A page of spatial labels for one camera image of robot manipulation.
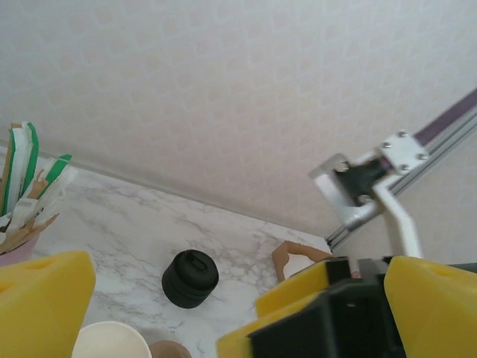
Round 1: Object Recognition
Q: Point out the stack of black lids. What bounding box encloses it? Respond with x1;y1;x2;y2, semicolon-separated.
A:
162;250;219;310

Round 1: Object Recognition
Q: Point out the white paper stick packet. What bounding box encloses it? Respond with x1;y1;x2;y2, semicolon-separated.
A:
37;167;79;232

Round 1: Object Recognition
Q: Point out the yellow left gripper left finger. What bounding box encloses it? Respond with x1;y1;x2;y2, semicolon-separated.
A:
0;250;96;358

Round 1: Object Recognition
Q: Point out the brown wooden stirrer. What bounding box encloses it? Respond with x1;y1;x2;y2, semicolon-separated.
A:
7;213;60;247

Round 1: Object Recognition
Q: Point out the aluminium frame post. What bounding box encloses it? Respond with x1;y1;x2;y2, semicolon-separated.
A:
323;111;477;248

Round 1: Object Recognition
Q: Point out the brown cardboard napkin tray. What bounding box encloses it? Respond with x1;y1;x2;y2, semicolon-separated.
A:
271;240;336;281

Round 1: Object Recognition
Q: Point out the green tipped white packet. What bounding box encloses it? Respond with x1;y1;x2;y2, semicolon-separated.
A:
22;154;74;210
7;121;40;221

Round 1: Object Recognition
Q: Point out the pink stick holder cup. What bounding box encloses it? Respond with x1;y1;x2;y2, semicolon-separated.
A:
0;230;40;268

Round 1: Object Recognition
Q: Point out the brown pulp cup carrier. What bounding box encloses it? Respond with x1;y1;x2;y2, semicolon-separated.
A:
151;339;191;358

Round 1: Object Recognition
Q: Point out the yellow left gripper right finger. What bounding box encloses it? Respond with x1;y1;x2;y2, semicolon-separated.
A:
383;255;477;358

